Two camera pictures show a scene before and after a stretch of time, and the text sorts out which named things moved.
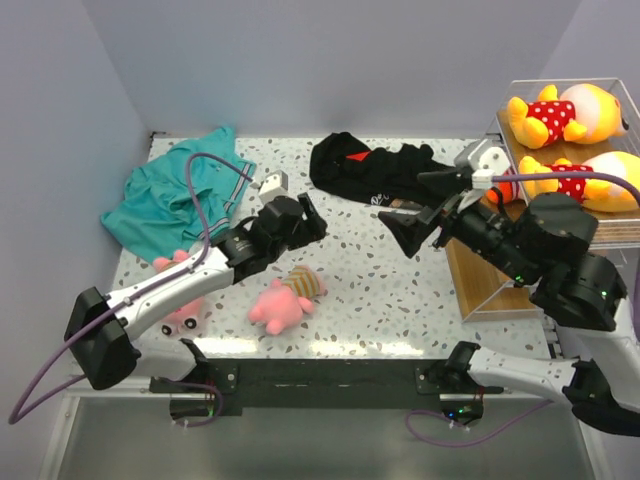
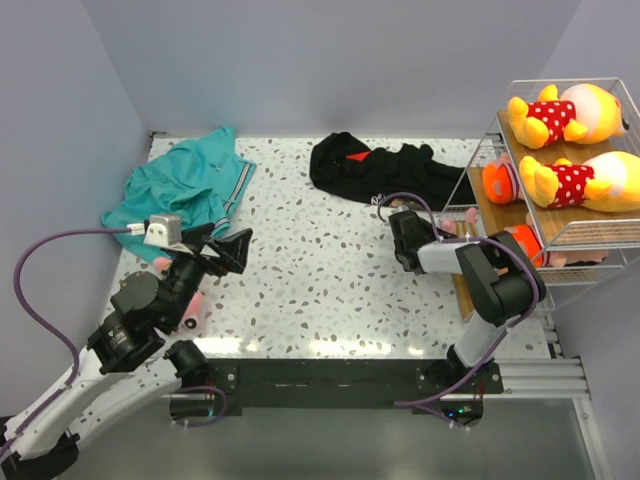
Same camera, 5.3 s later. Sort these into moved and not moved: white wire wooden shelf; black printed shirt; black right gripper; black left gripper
Moved: black right gripper; black left gripper
Not moved: black printed shirt; white wire wooden shelf
